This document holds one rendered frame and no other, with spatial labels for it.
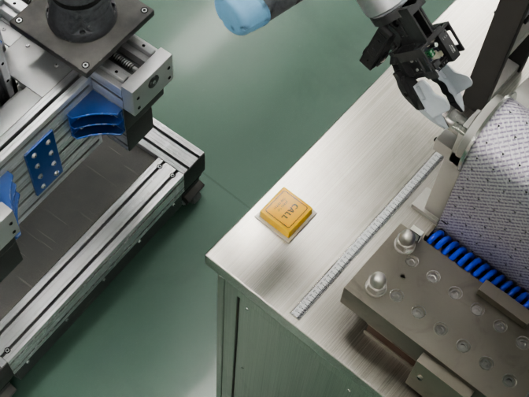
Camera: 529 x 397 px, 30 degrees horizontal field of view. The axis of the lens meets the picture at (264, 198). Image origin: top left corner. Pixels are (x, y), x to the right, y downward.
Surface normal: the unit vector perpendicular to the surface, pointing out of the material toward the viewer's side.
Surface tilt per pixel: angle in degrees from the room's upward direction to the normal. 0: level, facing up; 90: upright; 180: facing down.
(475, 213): 90
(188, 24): 0
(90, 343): 0
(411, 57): 90
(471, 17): 0
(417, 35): 90
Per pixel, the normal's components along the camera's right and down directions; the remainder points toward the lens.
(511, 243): -0.64, 0.66
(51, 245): 0.04, -0.49
